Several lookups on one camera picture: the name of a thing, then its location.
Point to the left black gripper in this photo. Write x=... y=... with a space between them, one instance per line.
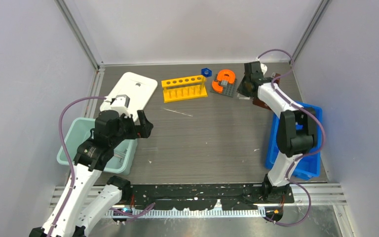
x=142 y=131

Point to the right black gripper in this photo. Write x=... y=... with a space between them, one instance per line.
x=240 y=89

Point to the white clay triangle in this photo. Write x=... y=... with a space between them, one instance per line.
x=241 y=96

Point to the thin glass rod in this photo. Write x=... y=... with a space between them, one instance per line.
x=177 y=112

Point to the metal crucible tongs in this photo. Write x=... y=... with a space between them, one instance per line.
x=124 y=156

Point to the blue hexagonal nut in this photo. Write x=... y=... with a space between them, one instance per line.
x=206 y=72

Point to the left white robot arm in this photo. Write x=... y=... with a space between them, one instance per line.
x=70 y=218

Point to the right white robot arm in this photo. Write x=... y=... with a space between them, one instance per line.
x=297 y=132

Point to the brown wedge stand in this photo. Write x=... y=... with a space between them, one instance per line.
x=261 y=103

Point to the orange curved block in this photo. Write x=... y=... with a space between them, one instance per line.
x=229 y=73

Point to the teal plastic bin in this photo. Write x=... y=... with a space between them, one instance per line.
x=81 y=133

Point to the white plastic lid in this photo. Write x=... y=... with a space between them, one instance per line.
x=138 y=88

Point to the yellow test tube rack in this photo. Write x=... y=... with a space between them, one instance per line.
x=180 y=89

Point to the blue plastic bin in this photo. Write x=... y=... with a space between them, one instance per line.
x=308 y=167

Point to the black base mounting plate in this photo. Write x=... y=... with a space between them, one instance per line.
x=198 y=197

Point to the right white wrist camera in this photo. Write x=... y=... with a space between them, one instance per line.
x=263 y=68

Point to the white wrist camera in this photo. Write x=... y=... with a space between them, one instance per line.
x=263 y=68
x=120 y=104

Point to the grey studded base plate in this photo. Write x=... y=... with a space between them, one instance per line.
x=223 y=86

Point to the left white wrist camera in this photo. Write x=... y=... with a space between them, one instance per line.
x=120 y=104

